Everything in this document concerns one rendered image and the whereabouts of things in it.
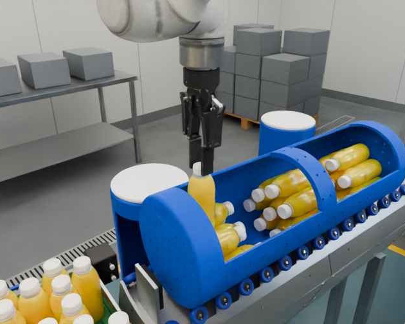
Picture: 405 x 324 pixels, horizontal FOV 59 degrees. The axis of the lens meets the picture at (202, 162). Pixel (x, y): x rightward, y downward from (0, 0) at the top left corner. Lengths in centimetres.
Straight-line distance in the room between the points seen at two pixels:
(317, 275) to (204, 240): 53
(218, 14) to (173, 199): 39
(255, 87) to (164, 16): 395
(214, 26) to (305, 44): 383
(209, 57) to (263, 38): 365
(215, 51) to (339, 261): 83
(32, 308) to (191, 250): 37
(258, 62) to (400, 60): 223
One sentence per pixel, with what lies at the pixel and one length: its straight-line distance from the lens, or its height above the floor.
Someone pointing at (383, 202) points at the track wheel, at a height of 97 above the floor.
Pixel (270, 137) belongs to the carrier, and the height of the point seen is 97.
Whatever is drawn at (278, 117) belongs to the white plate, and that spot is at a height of 104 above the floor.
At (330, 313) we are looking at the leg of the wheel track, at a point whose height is 16.
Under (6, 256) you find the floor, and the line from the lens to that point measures 288.
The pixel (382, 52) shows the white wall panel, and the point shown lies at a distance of 590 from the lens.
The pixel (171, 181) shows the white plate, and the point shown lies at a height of 104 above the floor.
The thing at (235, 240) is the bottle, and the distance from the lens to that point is 90.
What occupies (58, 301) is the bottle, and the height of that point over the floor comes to 104.
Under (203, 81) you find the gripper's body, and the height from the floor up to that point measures 149.
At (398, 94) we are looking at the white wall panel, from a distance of 589.
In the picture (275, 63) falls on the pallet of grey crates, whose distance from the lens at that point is 424.
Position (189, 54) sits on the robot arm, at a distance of 71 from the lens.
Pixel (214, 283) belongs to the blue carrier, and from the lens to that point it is 82.
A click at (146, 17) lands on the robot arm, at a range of 54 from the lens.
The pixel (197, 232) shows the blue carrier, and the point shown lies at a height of 120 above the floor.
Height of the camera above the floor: 166
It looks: 26 degrees down
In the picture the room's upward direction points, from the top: straight up
